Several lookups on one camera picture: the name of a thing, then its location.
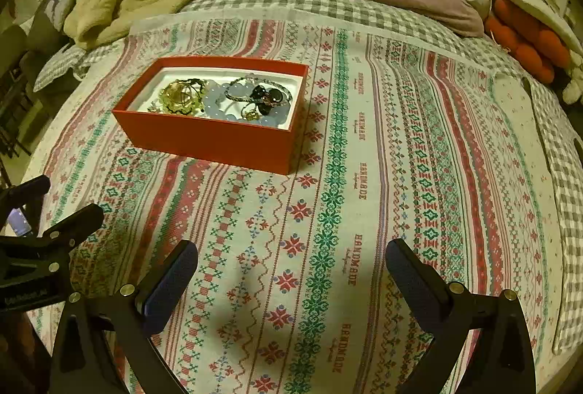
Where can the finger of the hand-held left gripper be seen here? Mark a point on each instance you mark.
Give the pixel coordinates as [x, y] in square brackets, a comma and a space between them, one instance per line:
[77, 225]
[27, 190]

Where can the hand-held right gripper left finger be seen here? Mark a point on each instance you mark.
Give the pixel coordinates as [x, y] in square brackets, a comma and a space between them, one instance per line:
[168, 287]

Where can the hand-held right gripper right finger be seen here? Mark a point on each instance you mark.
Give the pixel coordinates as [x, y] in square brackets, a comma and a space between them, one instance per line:
[414, 287]

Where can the red jewelry box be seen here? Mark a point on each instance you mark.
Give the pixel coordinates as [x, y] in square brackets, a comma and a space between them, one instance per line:
[205, 143]

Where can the gold pendant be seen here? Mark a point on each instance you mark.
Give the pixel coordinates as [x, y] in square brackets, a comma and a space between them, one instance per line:
[249, 115]

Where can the striped patterned blanket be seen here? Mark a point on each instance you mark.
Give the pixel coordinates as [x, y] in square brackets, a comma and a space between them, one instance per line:
[364, 148]

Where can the white floral cloth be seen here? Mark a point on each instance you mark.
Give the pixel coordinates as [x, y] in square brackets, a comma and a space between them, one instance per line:
[519, 148]

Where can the orange plush toy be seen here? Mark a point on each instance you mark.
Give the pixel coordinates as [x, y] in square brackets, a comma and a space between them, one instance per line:
[524, 39]

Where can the white pillow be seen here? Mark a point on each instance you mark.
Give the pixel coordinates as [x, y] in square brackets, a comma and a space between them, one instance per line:
[537, 7]

